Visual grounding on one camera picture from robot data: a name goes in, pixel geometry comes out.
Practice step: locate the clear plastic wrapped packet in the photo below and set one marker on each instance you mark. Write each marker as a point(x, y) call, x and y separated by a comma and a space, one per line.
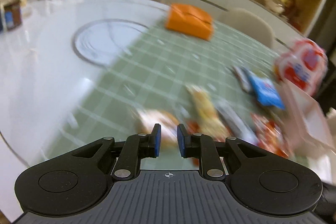
point(243, 79)

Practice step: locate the pink cardboard box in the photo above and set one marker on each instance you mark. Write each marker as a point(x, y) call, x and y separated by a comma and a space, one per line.
point(305, 126)

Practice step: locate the orange tissue box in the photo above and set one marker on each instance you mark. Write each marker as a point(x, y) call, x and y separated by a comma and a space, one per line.
point(190, 20)

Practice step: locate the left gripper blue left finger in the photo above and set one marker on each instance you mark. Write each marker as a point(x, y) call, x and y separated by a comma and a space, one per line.
point(154, 141)

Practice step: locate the blue seaweed snack packet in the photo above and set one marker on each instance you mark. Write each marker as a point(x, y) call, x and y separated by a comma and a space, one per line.
point(266, 93)

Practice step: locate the silver foil snack packet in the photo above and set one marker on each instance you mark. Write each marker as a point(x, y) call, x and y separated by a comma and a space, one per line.
point(234, 123)

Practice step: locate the green grid tablecloth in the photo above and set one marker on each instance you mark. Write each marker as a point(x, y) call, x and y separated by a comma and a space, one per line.
point(156, 75)

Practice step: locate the rabbit face snack bag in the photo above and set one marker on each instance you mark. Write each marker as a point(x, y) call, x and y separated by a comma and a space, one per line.
point(304, 65)

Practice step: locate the red chicken snack packet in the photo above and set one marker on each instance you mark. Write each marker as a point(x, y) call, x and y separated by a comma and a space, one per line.
point(270, 136)

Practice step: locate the orange round snack packet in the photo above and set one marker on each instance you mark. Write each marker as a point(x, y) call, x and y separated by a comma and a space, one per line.
point(160, 124)

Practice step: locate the yellow snack packet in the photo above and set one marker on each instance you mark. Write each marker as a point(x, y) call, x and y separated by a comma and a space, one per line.
point(208, 118)

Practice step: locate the dark jar with blue label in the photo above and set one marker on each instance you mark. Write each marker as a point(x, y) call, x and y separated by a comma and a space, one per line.
point(12, 10)

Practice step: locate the glass lazy susan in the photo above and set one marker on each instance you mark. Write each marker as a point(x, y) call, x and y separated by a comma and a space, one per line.
point(101, 42)

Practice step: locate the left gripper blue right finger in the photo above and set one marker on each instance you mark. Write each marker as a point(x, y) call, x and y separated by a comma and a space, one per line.
point(184, 142)

